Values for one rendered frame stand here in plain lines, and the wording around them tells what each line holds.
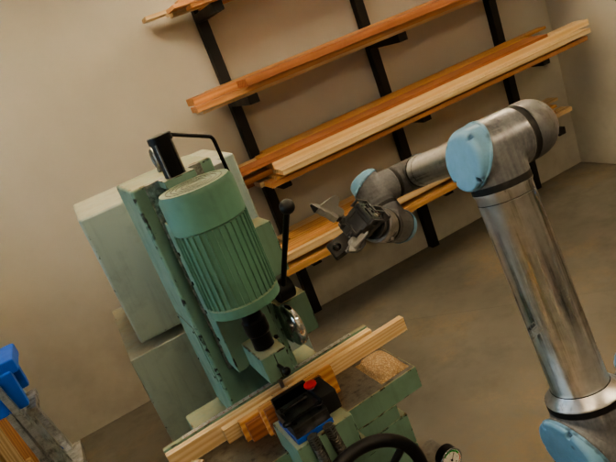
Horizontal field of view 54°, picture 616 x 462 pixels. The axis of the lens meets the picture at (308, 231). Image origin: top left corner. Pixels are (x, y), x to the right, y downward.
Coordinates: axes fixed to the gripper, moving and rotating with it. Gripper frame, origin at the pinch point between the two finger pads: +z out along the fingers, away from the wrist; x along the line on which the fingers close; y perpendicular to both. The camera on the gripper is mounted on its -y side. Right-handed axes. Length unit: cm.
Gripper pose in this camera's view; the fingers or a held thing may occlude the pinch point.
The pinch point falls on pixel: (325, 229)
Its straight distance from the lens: 138.7
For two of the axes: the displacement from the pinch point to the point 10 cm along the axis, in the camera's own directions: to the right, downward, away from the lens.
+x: 5.6, 7.1, -4.2
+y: 5.9, -7.0, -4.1
